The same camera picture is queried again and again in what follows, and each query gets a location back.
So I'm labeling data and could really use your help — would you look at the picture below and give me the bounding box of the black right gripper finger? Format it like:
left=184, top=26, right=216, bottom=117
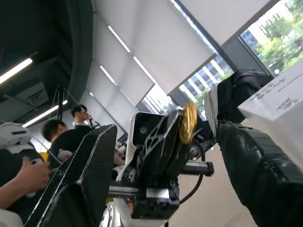
left=23, top=124, right=118, bottom=227
left=217, top=120, right=303, bottom=227
left=189, top=117, right=215, bottom=163

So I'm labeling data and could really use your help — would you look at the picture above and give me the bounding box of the black lattice right gripper finger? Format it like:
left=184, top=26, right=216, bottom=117
left=136, top=108, right=190, bottom=186

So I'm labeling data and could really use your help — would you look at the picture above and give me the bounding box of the gold coin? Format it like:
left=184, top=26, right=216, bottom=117
left=178, top=102, right=198, bottom=144

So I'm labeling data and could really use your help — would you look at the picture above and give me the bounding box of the white box with print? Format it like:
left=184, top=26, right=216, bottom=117
left=237, top=59, right=303, bottom=167

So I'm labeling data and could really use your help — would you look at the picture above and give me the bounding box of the bare person hand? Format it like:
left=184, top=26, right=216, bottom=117
left=14, top=156, right=52, bottom=192

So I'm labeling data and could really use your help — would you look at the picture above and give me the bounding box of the seated person in black shirt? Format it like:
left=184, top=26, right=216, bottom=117
left=42, top=119, right=96, bottom=170

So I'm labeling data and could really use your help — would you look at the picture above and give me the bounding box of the white hand controller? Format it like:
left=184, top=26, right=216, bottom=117
left=25, top=157, right=44, bottom=198

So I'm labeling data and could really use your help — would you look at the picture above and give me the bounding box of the black bag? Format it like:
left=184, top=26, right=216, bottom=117
left=216, top=69, right=274, bottom=124

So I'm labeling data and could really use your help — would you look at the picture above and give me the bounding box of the standing person with black hair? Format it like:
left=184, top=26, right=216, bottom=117
left=71, top=104, right=95, bottom=130

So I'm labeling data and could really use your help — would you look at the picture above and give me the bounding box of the long ceiling light strip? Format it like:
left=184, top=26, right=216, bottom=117
left=0, top=58, right=33, bottom=85
left=22, top=100, right=69, bottom=128

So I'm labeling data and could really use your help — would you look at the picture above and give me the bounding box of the white VR headset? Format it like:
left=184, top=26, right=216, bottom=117
left=0, top=122, right=33, bottom=150

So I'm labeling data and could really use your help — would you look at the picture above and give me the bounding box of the ceiling air vent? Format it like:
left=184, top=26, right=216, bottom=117
left=27, top=90, right=47, bottom=105

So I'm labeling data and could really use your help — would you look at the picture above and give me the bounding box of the white roller blind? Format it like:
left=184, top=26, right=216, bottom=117
left=93, top=15, right=156, bottom=106
left=177, top=0, right=281, bottom=47
left=94, top=0, right=218, bottom=96

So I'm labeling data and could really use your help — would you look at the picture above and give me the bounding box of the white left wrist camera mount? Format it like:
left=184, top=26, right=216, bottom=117
left=116, top=112, right=167, bottom=183

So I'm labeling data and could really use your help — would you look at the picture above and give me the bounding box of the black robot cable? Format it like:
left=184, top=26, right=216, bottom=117
left=179, top=140, right=206, bottom=204

